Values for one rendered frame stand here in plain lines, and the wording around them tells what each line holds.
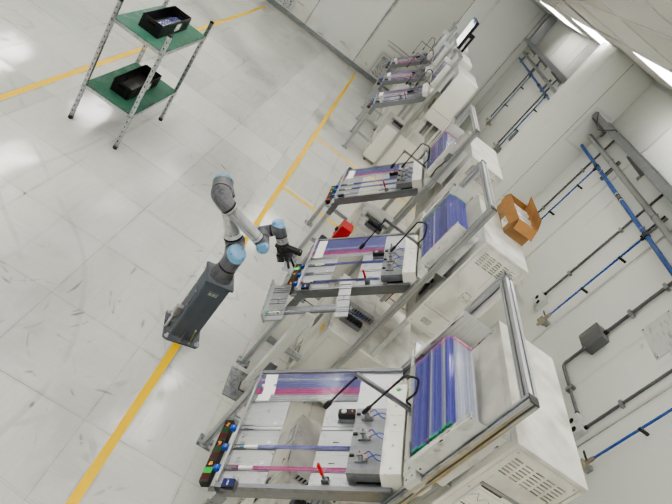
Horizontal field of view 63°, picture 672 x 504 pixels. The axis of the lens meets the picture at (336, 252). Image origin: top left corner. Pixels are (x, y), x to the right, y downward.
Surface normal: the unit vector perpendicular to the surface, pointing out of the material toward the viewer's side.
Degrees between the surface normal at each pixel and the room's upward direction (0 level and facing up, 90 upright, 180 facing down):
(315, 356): 90
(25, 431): 0
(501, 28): 90
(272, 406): 45
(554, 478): 90
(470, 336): 90
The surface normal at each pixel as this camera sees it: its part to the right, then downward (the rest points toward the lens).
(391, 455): -0.16, -0.87
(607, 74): -0.16, 0.47
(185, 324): 0.12, 0.64
